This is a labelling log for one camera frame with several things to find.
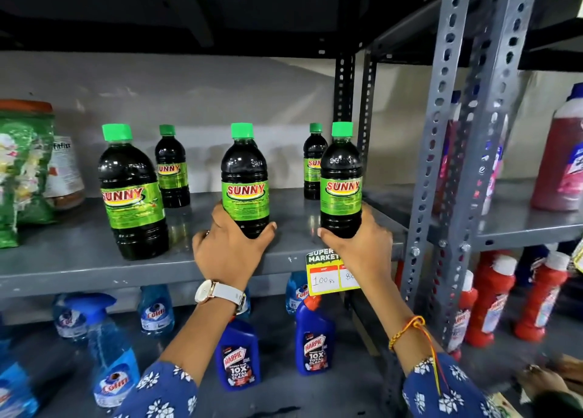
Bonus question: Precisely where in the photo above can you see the person's left hand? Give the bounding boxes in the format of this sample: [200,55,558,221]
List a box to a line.
[192,203,278,292]

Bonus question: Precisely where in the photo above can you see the person's right hand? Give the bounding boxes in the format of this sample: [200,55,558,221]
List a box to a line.
[317,205,394,292]

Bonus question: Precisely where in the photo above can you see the large dark green-capped bottle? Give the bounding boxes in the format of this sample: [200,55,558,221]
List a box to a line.
[320,122,363,239]
[98,123,170,261]
[221,122,270,240]

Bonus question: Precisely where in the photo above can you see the person's right forearm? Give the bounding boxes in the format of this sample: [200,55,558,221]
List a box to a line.
[357,274,452,377]

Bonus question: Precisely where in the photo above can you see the person's left forearm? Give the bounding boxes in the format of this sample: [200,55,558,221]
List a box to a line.
[157,289,247,386]

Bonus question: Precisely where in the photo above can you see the yellow and red price tag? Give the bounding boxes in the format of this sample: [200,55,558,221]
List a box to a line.
[306,248,360,296]

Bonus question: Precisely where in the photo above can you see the white wrist watch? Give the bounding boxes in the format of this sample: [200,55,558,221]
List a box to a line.
[194,279,247,314]

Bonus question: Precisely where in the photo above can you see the small dark green-capped bottle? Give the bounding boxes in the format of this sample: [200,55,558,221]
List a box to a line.
[303,122,329,200]
[154,124,191,209]

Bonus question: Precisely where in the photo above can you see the blue toilet cleaner bottle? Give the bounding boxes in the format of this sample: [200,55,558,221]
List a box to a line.
[295,295,336,376]
[215,315,261,392]

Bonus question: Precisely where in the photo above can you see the slim pink cleaner bottle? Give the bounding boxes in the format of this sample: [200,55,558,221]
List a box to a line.
[433,90,463,213]
[480,112,508,215]

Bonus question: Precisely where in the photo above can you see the red toilet cleaner bottle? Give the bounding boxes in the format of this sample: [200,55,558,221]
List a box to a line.
[465,255,518,348]
[515,250,571,343]
[446,269,479,361]

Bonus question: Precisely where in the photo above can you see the person's left blue floral sleeve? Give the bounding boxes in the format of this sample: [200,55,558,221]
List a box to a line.
[114,361,199,418]

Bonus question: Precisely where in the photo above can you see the person's blue floral sleeve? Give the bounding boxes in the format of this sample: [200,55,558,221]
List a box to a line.
[114,361,199,418]
[402,353,502,418]

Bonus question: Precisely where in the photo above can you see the grey metal shelf rack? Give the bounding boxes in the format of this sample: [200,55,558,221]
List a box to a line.
[364,0,583,386]
[0,0,470,418]

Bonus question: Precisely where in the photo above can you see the person's right blue floral sleeve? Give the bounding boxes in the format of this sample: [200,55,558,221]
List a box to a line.
[402,353,502,418]

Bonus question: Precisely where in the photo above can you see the blue trigger spray bottle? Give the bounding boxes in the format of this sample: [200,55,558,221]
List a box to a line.
[64,293,141,409]

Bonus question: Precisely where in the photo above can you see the white-labelled jar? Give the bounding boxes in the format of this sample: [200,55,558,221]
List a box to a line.
[44,135,86,211]

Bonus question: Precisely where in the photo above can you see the large pink cleaner bottle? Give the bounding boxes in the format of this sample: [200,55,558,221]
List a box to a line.
[530,83,583,212]

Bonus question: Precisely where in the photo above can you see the green floral packet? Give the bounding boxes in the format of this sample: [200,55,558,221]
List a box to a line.
[0,111,57,250]

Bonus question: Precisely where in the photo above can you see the orange-lidded container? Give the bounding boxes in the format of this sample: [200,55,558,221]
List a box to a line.
[0,99,54,121]

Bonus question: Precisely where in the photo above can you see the blue cleaner pouch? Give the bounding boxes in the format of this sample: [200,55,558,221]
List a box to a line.
[0,336,39,418]

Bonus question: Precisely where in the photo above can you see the orange thread bracelet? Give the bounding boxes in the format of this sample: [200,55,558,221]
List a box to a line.
[388,315,449,396]

